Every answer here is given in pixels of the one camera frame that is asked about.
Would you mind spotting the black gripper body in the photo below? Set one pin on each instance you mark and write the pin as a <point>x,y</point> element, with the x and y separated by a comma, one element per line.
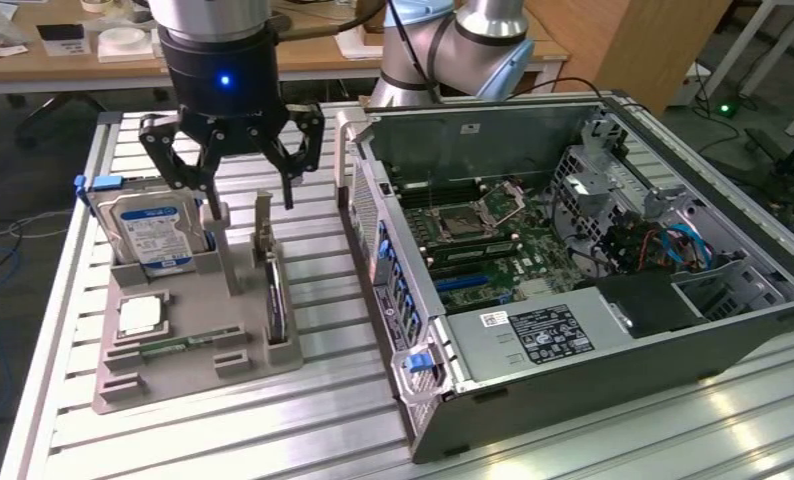
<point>222,80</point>

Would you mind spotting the graphics card with metal bracket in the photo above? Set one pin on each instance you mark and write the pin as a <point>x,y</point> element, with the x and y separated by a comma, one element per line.
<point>275,300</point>

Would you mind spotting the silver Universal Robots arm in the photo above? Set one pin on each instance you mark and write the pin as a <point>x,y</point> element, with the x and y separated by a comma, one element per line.
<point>482,30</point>

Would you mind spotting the white card box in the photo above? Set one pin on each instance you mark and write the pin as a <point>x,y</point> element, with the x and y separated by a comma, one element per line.
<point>153,47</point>

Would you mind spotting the white square box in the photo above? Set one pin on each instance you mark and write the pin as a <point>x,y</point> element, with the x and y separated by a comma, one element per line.
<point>125,55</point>

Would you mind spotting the hard disk in blue carrier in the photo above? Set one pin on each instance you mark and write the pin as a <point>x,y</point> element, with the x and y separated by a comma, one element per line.
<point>151,235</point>

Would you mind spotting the wide white tape roll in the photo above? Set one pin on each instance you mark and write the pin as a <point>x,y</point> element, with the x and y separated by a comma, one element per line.
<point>122,37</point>

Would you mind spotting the black chair base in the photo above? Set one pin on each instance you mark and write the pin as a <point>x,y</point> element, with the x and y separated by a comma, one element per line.
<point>38,114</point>

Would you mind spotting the white crumpled bag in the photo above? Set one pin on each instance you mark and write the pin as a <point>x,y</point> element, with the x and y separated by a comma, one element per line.
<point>118,17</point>

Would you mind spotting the white paper stack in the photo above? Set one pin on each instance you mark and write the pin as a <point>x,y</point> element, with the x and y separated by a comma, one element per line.
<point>358,50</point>

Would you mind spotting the black RAM slot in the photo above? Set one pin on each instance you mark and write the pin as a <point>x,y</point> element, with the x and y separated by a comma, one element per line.
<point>438,198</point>
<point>436,187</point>

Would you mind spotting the blue slot clip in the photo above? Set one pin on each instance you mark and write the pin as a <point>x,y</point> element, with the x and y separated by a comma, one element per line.
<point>402,295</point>
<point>394,272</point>
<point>408,314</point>
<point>384,249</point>

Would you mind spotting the small white tape roll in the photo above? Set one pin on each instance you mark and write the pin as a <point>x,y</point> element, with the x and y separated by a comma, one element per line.
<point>93,5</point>

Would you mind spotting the black and white box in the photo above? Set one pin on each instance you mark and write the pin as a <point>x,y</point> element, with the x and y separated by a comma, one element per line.
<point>62,40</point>

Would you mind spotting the CPU socket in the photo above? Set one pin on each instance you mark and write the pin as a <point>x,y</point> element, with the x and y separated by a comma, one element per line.
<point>462,222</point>

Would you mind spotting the metal socket cover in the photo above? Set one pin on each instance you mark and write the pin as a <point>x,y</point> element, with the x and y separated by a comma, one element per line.
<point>490,191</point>

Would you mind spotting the red printed paper card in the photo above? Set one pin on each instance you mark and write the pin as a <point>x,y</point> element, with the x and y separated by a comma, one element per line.
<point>2,51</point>

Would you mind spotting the gray parts rack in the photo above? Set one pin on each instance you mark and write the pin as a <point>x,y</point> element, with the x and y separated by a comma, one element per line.
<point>189,310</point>

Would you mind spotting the green RAM stick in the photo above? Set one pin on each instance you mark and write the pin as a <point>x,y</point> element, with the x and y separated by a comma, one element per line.
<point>469,252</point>
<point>178,345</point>

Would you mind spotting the silver CPU chip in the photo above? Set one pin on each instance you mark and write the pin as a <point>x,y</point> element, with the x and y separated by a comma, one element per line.
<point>141,317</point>

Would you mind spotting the long black expansion slot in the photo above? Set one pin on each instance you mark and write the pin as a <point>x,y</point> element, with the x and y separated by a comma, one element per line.
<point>456,272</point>

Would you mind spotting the blue expansion slot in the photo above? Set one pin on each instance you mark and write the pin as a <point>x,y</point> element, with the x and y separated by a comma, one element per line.
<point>462,283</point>

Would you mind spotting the green motherboard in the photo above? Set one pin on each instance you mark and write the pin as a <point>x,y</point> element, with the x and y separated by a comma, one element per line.
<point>536,255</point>

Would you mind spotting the metal disk bay cage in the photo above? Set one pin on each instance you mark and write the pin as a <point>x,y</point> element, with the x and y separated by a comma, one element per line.
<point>756,285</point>
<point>589,200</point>

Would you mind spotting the blue release latch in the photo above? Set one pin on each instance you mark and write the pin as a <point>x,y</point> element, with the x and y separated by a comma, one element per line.
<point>417,363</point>

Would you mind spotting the gray power supply unit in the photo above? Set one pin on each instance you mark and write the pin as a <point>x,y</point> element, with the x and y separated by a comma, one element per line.
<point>502,350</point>

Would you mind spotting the white box red button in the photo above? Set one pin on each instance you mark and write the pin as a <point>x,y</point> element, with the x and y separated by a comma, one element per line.
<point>696,92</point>

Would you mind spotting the black box green light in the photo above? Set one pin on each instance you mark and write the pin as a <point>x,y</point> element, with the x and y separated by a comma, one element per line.
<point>724,108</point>

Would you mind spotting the open PC case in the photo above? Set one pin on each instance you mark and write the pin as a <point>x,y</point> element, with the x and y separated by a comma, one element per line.
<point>569,400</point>

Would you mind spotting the black floor stand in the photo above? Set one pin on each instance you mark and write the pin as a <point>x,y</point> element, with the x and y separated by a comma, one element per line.
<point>765,145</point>

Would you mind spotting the wooden desk white frame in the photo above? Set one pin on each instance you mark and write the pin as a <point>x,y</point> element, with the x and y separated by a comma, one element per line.
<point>315,60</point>
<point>35,70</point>

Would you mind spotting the black air duct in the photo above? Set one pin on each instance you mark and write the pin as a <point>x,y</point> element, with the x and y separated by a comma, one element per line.
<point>649,305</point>

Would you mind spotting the white table frame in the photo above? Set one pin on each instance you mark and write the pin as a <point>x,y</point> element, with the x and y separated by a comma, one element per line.
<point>769,55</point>

